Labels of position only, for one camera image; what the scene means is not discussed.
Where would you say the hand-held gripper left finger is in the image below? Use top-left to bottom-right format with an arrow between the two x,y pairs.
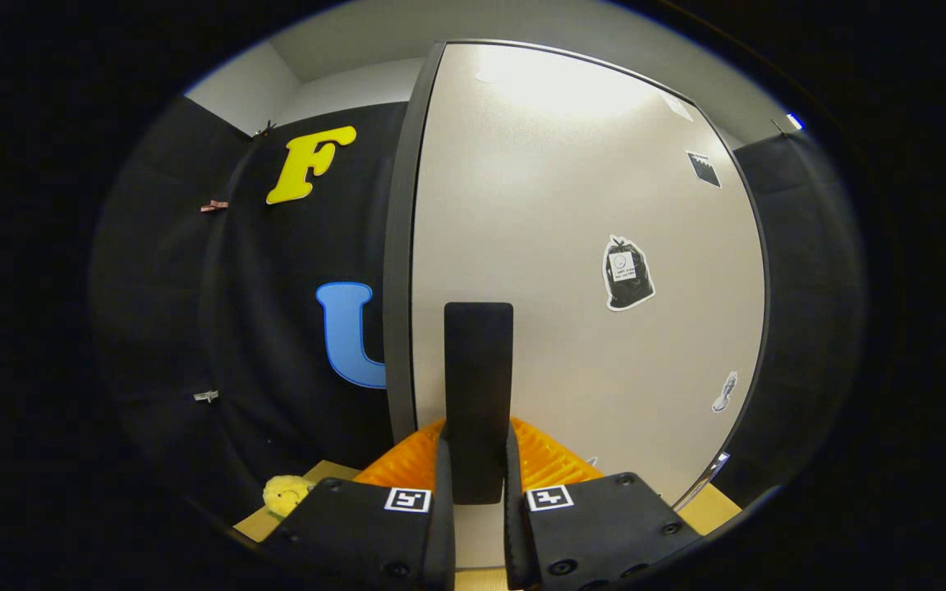
264,419 -> 457,591

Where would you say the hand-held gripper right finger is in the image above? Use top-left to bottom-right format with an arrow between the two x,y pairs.
504,417 -> 704,591

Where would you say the dark grey shoe cabinet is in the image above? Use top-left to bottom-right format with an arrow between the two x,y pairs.
381,37 -> 772,514

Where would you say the beige shoe cabinet door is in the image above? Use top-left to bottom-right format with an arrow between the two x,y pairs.
409,43 -> 768,569

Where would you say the yellow pineapple plush toy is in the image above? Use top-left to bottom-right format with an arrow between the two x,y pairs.
263,474 -> 315,520

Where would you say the black backdrop cloth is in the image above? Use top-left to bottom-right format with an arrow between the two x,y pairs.
91,94 -> 864,526

